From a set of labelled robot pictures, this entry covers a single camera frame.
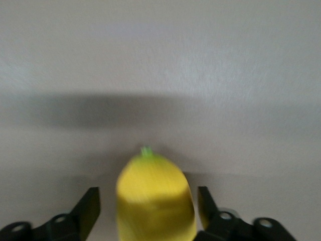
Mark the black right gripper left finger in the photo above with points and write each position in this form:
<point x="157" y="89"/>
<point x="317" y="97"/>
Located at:
<point x="85" y="213"/>

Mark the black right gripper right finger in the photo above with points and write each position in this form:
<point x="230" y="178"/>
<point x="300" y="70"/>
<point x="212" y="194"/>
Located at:
<point x="220" y="226"/>

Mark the yellow lemon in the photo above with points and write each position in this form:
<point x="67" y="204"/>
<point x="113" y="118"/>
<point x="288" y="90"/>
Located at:
<point x="153" y="195"/>

